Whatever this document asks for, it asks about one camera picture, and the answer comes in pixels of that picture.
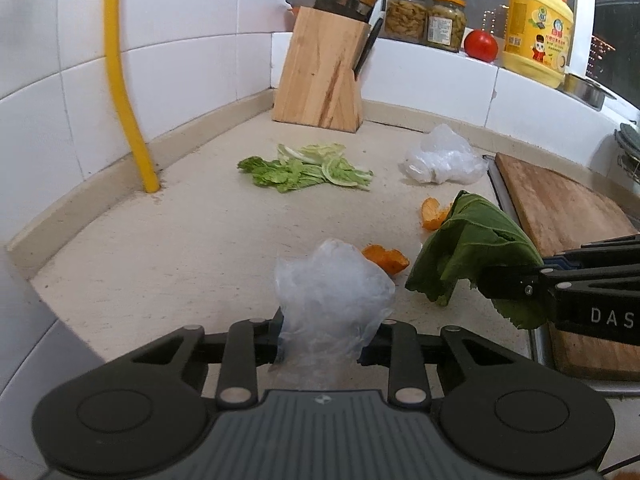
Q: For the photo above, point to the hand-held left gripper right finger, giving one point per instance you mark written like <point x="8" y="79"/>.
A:
<point x="400" y="350"/>

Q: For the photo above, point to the orange peel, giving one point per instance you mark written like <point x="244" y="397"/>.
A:
<point x="434" y="215"/>
<point x="387" y="259"/>

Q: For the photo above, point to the wooden cutting board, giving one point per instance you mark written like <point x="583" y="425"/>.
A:
<point x="560" y="200"/>

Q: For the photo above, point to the wooden knife block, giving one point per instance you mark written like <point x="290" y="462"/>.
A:
<point x="320" y="75"/>

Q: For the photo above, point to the yellow detergent bottle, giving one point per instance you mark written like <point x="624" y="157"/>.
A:
<point x="537" y="35"/>

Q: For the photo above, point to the small steel bowl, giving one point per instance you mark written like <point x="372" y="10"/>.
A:
<point x="590" y="90"/>

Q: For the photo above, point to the yellow pipe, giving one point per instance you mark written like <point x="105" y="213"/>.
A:
<point x="116" y="60"/>

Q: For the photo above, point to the metal bowl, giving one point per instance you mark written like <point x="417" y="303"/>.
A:
<point x="300" y="1"/>

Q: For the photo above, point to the light green leafy stalk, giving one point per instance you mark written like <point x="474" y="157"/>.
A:
<point x="270" y="172"/>

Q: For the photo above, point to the red tomato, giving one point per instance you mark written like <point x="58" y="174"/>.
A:
<point x="481" y="46"/>

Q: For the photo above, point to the clear plastic bag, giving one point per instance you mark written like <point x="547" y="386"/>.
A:
<point x="330" y="300"/>
<point x="442" y="157"/>

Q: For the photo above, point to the dark green vegetable leaf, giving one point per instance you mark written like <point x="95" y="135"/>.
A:
<point x="470" y="240"/>

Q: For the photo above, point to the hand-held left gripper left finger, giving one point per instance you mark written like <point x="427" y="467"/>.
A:
<point x="245" y="350"/>

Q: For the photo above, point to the pale napa cabbage leaf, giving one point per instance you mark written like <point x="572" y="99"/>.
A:
<point x="335" y="165"/>

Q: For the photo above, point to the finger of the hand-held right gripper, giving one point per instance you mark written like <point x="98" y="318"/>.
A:
<point x="605" y="252"/>
<point x="515" y="285"/>

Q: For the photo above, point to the glass jar of green pickles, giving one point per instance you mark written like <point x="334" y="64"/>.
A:
<point x="446" y="25"/>

